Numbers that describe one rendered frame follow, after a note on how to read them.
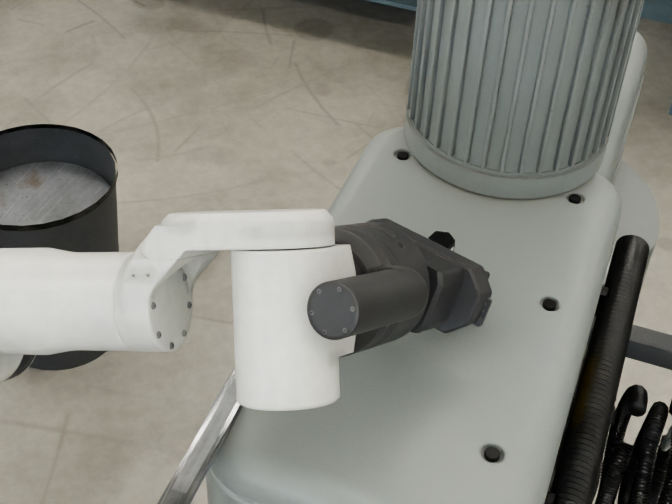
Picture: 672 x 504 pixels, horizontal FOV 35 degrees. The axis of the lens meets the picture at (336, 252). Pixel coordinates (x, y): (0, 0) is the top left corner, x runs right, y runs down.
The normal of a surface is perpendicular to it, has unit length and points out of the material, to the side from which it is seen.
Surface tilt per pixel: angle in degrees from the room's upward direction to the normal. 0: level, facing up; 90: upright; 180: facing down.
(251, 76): 0
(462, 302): 60
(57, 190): 0
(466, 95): 90
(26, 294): 41
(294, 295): 52
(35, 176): 0
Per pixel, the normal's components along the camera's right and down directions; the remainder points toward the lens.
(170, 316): 0.96, -0.01
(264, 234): -0.22, 0.07
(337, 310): -0.50, 0.07
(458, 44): -0.72, 0.44
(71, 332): -0.24, 0.58
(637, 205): 0.04, -0.74
